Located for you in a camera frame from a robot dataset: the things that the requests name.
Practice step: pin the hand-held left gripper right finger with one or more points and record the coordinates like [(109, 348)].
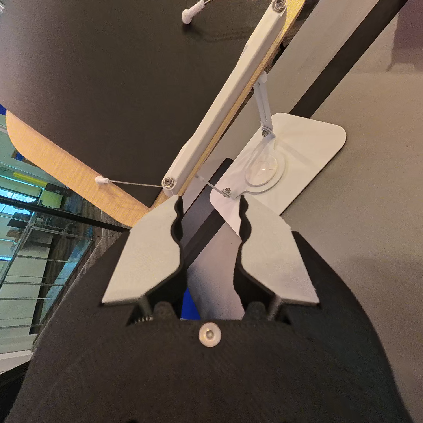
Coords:
[(277, 264)]

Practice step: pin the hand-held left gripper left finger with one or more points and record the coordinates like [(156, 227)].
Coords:
[(145, 261)]

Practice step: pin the blue plastic bin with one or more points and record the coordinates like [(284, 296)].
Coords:
[(189, 304)]

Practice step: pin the wooden book stand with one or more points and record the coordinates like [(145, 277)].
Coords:
[(307, 148)]

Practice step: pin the black sheet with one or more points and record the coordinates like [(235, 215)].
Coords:
[(99, 82)]

